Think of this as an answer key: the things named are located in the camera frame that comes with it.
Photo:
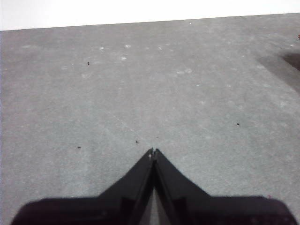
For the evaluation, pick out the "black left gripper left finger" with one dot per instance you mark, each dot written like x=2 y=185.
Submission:
x=93 y=211

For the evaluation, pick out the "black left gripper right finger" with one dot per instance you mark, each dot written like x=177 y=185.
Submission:
x=222 y=211

